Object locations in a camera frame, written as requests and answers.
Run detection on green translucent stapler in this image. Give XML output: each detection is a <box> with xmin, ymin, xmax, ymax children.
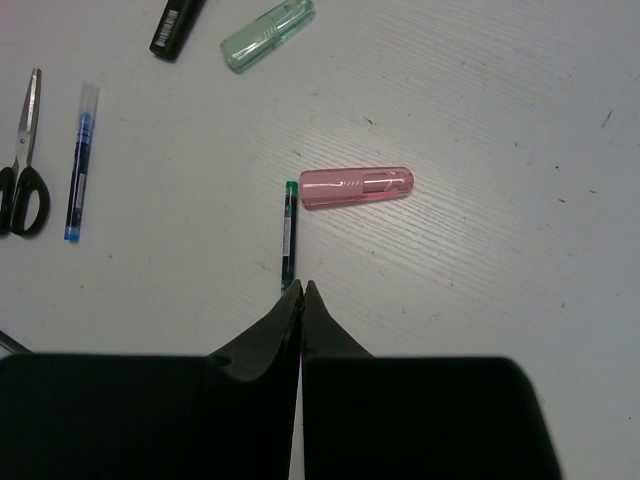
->
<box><xmin>220</xmin><ymin>1</ymin><xmax>315</xmax><ymax>73</ymax></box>

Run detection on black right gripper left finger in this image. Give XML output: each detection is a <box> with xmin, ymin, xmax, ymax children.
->
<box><xmin>1</xmin><ymin>283</ymin><xmax>304</xmax><ymax>479</ymax></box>

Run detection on yellow cap black highlighter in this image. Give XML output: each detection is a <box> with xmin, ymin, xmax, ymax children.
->
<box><xmin>149</xmin><ymin>0</ymin><xmax>205</xmax><ymax>62</ymax></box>

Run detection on black handled scissors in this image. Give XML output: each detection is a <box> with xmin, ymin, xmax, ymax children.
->
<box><xmin>1</xmin><ymin>68</ymin><xmax>51</xmax><ymax>238</ymax></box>

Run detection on blue ink pen refill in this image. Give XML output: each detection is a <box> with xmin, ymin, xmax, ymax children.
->
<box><xmin>64</xmin><ymin>82</ymin><xmax>99</xmax><ymax>243</ymax></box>

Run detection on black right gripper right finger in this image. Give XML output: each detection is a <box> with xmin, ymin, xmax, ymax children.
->
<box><xmin>302</xmin><ymin>283</ymin><xmax>561</xmax><ymax>479</ymax></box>

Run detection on pink translucent stapler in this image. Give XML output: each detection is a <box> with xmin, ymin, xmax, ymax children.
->
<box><xmin>298</xmin><ymin>167</ymin><xmax>415</xmax><ymax>209</ymax></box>

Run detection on green ink pen refill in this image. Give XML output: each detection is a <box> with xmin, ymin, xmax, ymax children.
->
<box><xmin>281</xmin><ymin>181</ymin><xmax>298</xmax><ymax>293</ymax></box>

